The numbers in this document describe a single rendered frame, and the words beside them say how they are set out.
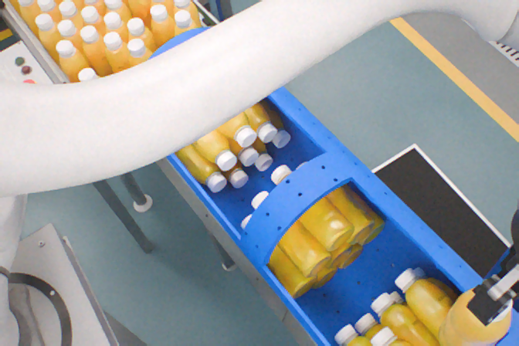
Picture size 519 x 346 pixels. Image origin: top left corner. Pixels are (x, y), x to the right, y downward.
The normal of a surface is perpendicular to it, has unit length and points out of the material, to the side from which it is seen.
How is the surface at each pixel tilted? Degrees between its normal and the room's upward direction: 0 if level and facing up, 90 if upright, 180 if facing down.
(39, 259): 4
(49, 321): 4
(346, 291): 7
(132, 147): 72
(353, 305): 10
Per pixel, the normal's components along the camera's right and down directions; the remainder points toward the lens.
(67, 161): 0.17, 0.55
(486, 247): -0.10, -0.48
